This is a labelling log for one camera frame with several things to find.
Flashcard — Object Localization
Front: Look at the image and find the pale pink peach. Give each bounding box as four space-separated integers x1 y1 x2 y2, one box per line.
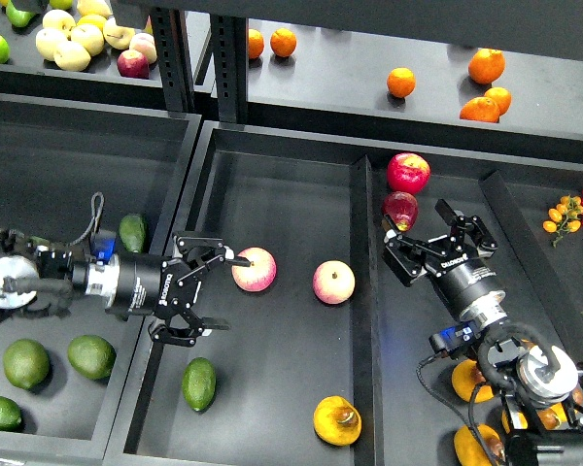
129 32 157 65

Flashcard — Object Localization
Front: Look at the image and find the yellow pear bottom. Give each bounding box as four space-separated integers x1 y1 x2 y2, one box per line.
454 424 504 466

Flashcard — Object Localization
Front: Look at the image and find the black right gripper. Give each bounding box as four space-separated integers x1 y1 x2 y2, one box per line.
381 199 507 323

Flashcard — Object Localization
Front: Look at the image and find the black shelf post right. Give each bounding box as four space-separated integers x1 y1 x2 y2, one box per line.
210 14 248 124

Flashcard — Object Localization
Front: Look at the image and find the black bin divider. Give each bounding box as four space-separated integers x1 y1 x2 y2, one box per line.
350 157 384 465
479 171 583 362

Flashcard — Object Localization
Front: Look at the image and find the black bin divider left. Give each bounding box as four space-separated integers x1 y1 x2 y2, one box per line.
350 157 384 465

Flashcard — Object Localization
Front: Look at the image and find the yellow lemon on shelf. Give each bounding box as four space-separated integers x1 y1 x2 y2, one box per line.
77 14 107 31

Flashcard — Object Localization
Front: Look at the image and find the pale yellow pear centre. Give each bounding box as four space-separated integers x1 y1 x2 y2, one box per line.
71 23 105 56

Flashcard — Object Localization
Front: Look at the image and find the red apple on shelf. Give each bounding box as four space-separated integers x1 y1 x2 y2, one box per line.
117 50 150 79

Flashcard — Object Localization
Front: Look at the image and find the orange back left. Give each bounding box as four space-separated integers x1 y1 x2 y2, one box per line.
247 28 265 60

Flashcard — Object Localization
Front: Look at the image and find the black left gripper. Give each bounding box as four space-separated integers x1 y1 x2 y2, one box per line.
106 232 249 348

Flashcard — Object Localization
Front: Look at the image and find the black bin divider right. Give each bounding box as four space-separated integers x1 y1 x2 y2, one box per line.
479 171 583 362

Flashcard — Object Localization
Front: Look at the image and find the round green avocado right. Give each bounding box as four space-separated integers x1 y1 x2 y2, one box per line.
67 335 116 380

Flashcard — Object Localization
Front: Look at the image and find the pale yellow pear left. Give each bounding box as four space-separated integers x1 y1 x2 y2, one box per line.
35 28 68 62

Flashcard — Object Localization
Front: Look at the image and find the orange middle shelf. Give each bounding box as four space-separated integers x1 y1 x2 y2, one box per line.
387 67 416 98

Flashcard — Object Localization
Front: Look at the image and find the pink apple left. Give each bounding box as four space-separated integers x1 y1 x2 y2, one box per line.
231 247 277 292

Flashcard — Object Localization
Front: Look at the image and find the round green avocado left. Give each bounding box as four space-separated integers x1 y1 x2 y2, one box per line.
3 339 51 390

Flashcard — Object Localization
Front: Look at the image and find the orange cherry tomato cluster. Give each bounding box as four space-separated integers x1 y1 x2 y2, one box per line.
542 195 583 247

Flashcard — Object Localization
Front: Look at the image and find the black shelf post left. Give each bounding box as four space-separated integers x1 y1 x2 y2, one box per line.
150 7 195 113

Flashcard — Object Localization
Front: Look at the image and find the bright red apple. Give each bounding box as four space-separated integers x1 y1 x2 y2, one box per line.
386 152 431 195

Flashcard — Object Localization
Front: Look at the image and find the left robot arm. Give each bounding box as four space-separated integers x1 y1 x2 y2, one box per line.
0 192 251 347

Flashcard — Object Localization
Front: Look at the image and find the upright dark avocado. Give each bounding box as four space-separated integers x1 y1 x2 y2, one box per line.
118 214 148 252

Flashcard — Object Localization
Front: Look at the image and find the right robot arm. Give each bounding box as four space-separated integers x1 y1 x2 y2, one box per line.
382 199 583 465

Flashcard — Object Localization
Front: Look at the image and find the black shelf post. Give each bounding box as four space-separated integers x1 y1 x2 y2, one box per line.
210 14 248 124
150 7 195 113

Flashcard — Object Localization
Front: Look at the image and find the round green avocado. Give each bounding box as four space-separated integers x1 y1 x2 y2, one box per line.
67 335 116 380
3 339 51 390

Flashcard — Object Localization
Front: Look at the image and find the large orange top right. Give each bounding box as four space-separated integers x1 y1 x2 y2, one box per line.
468 49 506 84

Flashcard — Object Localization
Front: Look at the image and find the pink apple right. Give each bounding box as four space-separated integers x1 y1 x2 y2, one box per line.
313 260 356 305

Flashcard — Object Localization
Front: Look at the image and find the dark red apple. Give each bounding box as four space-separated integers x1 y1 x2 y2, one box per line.
381 191 419 232

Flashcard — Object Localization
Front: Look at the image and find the pale yellow pear right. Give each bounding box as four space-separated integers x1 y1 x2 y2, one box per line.
102 17 136 50

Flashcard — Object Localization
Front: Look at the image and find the orange small right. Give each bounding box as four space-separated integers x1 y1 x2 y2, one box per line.
484 86 512 116

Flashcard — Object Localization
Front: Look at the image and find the orange front right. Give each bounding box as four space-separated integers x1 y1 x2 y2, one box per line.
460 96 500 123

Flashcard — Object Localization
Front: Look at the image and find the pink apple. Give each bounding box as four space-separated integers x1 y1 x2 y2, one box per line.
313 260 356 305
231 247 277 292

